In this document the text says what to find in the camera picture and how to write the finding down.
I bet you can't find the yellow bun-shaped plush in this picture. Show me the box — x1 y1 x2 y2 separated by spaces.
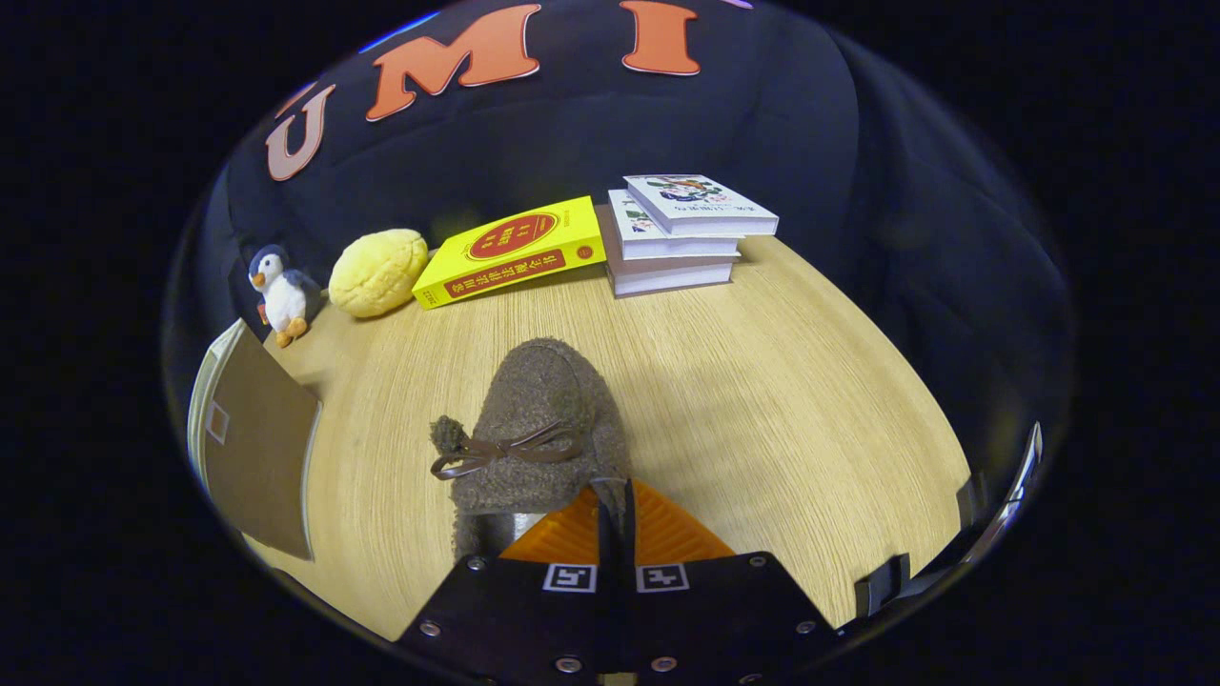
328 228 430 319

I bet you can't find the white paperback book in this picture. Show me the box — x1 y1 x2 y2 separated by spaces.
607 189 742 261

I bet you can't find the brown fuzzy slipper shoe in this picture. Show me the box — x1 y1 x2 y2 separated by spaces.
429 337 633 563

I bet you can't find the yellow book with red label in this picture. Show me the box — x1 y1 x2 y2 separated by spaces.
412 195 607 311

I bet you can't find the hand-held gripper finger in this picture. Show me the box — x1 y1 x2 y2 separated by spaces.
396 481 620 686
620 479 844 686

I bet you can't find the brown cardboard storage box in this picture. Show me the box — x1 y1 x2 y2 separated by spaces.
187 318 323 561

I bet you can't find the penguin plush toy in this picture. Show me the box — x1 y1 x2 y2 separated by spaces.
248 244 323 349

